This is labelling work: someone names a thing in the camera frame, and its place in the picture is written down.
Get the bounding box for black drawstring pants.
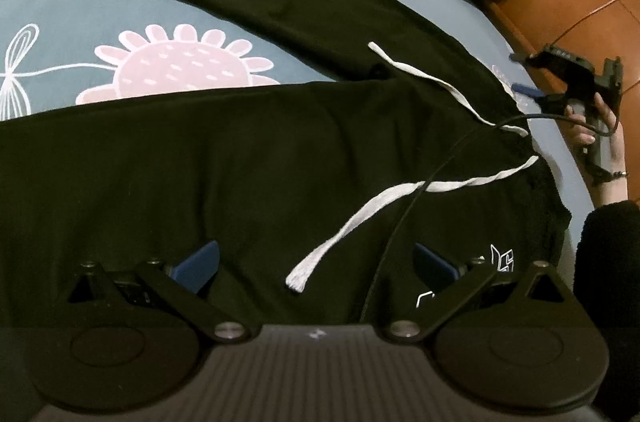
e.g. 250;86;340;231
0;0;574;422

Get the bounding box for black sleeve forearm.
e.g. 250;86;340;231
574;172;639;421

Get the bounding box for teal patterned bed sheet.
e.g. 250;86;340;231
0;0;597;283

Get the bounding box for person right hand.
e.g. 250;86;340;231
562;91;629;175

